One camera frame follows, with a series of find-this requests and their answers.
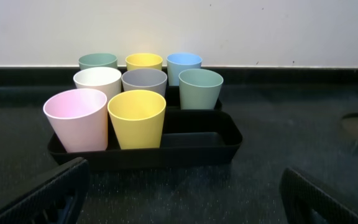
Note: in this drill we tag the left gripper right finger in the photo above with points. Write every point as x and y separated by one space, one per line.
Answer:
303 202

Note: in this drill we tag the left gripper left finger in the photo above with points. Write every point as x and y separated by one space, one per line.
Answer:
51 196

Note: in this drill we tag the pink cup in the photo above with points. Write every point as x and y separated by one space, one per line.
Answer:
79 124

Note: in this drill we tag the yellow cup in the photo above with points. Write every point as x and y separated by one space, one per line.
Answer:
144 60
138 124

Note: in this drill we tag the white cup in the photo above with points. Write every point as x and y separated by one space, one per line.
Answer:
98 79

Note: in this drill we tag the blue cup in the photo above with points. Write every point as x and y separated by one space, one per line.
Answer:
182 62

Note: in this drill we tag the grey cup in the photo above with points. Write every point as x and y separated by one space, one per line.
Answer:
145 81

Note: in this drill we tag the green cup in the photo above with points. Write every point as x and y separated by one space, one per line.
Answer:
200 93
98 60

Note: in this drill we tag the black tray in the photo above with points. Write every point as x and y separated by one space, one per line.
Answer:
197 149

